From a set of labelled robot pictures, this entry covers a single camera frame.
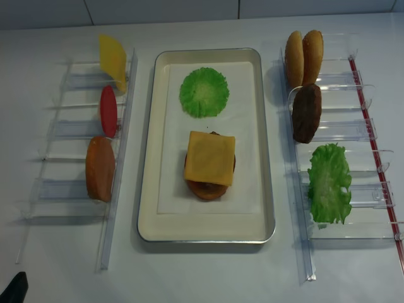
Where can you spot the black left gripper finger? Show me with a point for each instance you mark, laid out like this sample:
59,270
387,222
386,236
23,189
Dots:
17,289

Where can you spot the sesame bun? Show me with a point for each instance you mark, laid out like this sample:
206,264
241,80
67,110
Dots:
294,59

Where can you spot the red tomato slice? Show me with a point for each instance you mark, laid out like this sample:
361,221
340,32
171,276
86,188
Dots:
108,111

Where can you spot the orange cheese slice on burger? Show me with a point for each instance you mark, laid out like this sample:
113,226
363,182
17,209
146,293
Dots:
210,158

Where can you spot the yellow cheese slice in rack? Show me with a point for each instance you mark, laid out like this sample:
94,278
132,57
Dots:
113,60

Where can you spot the round green lettuce disc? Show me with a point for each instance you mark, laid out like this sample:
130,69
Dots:
204,93

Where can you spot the green lettuce leaf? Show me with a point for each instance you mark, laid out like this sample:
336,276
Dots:
329,184

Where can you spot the brown meat patty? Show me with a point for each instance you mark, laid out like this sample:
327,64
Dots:
306,113

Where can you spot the clear left acrylic rack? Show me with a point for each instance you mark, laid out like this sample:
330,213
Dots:
59,195

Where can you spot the clear acrylic rack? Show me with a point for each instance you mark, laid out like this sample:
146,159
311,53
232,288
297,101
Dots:
341,123
59,195

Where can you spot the brown bun left rack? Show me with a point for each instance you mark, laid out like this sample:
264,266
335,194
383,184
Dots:
99,168

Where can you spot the cream metal tray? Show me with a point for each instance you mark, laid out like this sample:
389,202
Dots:
169,211

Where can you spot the bottom burger bun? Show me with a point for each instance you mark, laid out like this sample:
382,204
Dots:
205,190

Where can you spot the clear right acrylic rack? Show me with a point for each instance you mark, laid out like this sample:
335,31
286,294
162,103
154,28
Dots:
341,123

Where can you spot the golden bun right rack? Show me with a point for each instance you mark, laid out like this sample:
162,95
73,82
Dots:
313,50

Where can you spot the red rail strip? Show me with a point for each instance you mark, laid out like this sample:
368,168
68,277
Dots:
387,194

